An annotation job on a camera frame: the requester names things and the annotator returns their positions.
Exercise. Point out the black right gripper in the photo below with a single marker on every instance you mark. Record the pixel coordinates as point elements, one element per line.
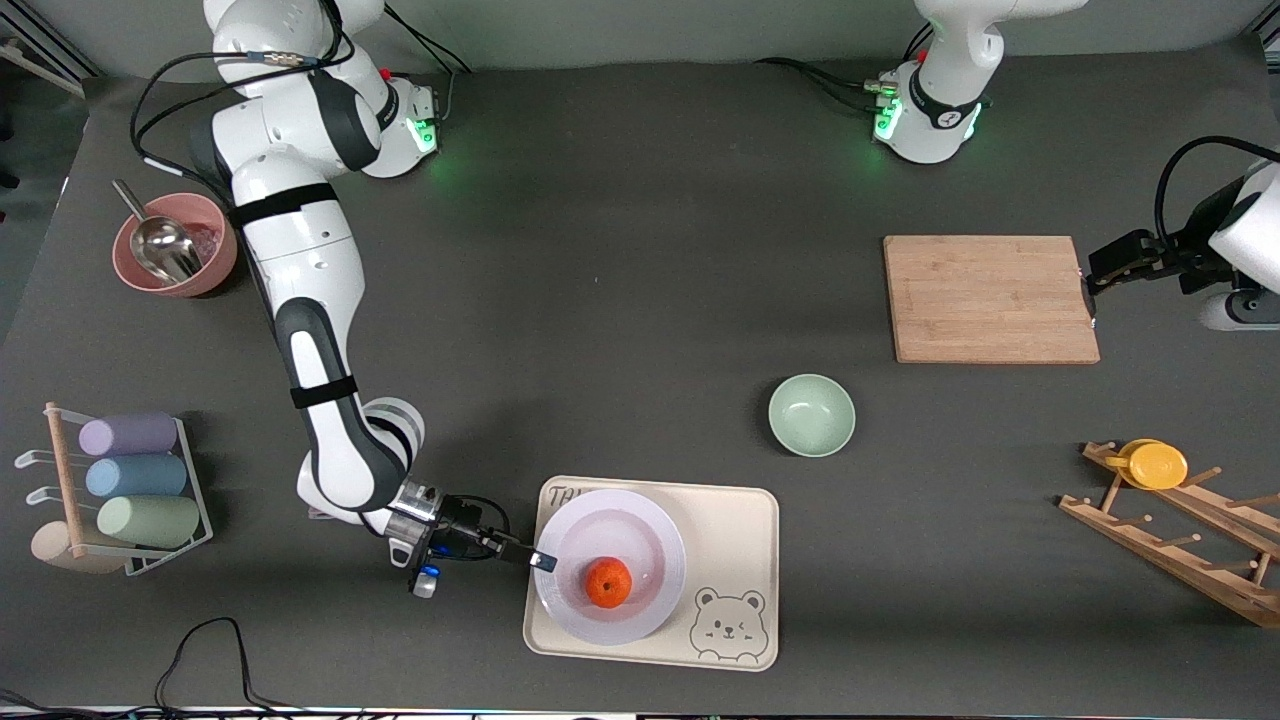
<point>461,530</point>

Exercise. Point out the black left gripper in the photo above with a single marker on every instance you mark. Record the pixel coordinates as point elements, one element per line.
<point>1180,252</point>

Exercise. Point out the white round plate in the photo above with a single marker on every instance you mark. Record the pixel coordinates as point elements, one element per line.
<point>600,530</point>

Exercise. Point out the orange fruit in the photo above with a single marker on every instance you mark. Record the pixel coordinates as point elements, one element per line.
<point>609,583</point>

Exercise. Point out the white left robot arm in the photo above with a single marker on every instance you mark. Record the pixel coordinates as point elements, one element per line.
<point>940,100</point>

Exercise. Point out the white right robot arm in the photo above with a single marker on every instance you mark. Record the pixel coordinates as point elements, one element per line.
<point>300,250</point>

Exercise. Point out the wooden cutting board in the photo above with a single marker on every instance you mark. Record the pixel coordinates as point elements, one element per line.
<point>950,300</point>

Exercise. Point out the cream tray with bear print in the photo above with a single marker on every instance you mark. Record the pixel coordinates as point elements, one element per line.
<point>740,520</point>

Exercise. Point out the yellow cup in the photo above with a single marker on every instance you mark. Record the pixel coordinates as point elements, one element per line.
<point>1157,466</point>

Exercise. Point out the wooden peg drying rack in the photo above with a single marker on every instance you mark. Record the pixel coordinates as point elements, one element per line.
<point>1170,555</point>

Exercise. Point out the pale green bowl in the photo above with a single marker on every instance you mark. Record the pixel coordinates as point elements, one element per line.
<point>811,415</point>

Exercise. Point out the green cup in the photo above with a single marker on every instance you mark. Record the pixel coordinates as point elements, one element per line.
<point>148,521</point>

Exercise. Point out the blue cup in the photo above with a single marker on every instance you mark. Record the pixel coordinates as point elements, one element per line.
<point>136,476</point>

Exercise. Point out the purple cup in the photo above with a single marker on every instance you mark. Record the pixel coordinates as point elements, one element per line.
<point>128,435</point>

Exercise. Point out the pink bowl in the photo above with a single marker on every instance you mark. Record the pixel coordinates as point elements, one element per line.
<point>222,250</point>

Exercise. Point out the pale purple granules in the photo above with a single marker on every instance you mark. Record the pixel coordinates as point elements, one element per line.
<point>207,240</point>

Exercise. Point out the metal scoop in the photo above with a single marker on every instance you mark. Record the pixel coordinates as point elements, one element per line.
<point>165,250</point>

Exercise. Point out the beige cup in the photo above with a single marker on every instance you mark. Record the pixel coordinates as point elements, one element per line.
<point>52,548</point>

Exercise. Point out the aluminium frame profile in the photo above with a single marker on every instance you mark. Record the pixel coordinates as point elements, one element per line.
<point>40,65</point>

